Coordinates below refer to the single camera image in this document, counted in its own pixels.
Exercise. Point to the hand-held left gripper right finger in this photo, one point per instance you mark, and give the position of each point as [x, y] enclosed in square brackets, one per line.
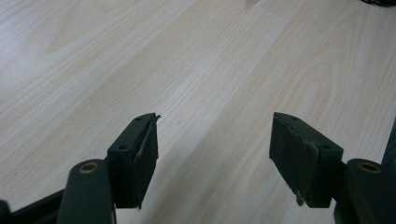
[303, 161]

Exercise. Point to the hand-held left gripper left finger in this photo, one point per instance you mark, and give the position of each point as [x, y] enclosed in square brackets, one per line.
[132, 161]

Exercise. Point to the dark object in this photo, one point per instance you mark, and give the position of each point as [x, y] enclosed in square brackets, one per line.
[379, 2]

